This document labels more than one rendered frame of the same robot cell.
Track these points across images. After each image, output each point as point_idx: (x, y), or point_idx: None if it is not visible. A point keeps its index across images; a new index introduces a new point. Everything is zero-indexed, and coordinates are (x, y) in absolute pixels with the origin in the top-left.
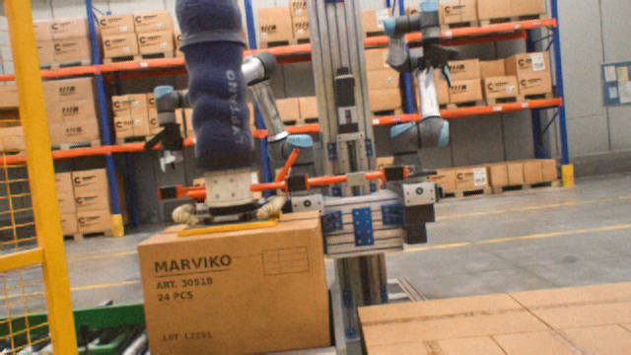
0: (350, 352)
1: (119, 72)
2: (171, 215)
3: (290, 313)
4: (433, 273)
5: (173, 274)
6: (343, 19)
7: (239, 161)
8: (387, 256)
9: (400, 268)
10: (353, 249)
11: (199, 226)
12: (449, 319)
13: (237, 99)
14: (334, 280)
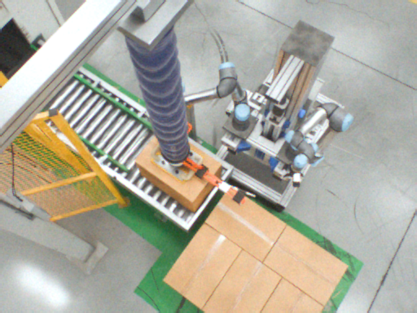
0: (246, 165)
1: None
2: None
3: (182, 202)
4: (405, 75)
5: (146, 172)
6: (296, 78)
7: (174, 163)
8: (414, 15)
9: (397, 47)
10: (252, 155)
11: (159, 162)
12: (245, 227)
13: (176, 151)
14: (341, 33)
